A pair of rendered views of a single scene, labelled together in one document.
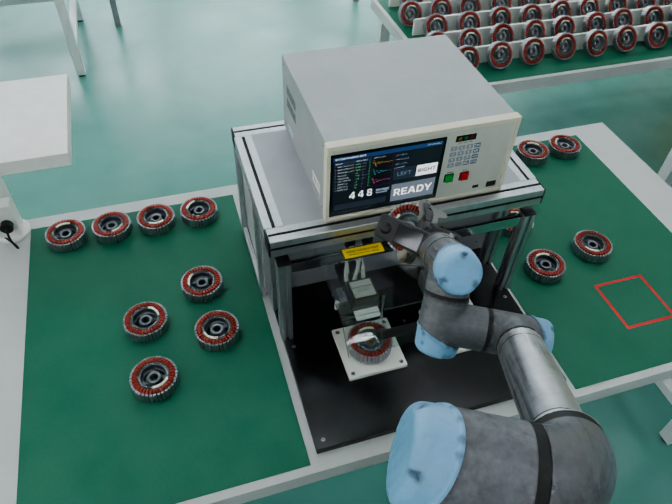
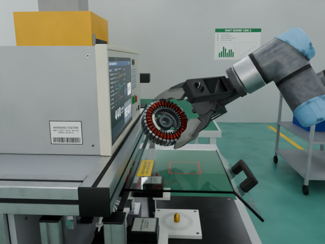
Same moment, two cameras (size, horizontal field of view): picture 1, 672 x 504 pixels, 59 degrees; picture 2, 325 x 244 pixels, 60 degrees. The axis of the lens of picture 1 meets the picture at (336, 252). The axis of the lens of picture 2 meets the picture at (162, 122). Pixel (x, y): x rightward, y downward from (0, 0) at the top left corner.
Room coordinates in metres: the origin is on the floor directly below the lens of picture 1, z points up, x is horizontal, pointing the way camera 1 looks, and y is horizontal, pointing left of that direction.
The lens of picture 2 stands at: (0.67, 0.46, 1.29)
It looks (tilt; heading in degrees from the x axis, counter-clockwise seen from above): 12 degrees down; 292
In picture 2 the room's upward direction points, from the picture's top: straight up
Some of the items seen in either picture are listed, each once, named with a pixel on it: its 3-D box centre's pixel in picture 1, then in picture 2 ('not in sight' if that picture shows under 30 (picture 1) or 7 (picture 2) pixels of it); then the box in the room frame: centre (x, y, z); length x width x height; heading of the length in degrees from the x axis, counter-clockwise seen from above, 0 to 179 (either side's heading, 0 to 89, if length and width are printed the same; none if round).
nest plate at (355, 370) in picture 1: (368, 347); not in sight; (0.86, -0.09, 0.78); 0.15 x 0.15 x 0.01; 19
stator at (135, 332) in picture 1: (146, 321); not in sight; (0.92, 0.48, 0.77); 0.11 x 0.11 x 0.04
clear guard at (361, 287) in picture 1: (378, 278); (174, 177); (0.87, -0.10, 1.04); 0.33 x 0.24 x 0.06; 19
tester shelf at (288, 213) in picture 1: (380, 164); (57, 137); (1.20, -0.10, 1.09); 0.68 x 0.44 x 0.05; 109
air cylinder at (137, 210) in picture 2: not in sight; (132, 215); (1.08, -0.27, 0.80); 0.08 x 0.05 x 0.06; 109
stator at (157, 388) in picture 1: (154, 378); not in sight; (0.75, 0.42, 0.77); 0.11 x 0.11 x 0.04
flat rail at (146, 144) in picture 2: (410, 242); (140, 162); (1.00, -0.18, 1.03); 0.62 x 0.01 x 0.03; 109
